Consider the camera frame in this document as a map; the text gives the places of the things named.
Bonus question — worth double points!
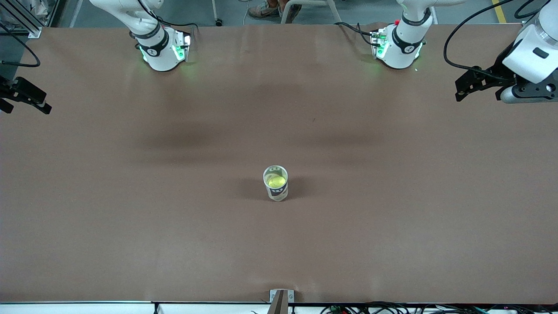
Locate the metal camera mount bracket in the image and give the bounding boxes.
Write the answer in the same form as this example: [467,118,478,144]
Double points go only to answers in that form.
[268,289,295,314]

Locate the black cable bundle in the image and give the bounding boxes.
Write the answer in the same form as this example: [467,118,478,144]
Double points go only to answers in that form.
[320,301,558,314]

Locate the clear plastic tennis ball can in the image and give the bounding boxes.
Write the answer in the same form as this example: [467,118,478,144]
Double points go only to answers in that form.
[263,165,289,202]

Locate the white table edge rail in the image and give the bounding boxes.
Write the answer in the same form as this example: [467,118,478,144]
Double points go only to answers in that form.
[0,300,558,314]

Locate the black right arm base cable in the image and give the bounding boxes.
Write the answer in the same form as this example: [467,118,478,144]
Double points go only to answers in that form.
[155,15,200,33]

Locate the aluminium frame post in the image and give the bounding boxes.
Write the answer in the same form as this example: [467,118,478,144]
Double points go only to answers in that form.
[0,0,42,39]

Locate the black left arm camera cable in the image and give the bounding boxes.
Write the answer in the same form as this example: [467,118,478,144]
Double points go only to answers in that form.
[443,0,519,82]

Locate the black arm base cable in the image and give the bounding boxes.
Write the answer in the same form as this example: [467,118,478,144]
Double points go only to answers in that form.
[155,15,200,33]
[335,22,380,46]

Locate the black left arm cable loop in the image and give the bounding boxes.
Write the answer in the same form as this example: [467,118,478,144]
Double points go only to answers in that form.
[514,0,543,19]

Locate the brown table cover sheet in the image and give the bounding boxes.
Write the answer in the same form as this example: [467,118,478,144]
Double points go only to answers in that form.
[0,22,558,305]

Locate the black left arm base cable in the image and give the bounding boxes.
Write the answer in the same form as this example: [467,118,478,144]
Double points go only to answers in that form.
[335,22,380,46]

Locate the beige chair legs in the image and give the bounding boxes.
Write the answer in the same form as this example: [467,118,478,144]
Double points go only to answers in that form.
[280,0,343,25]

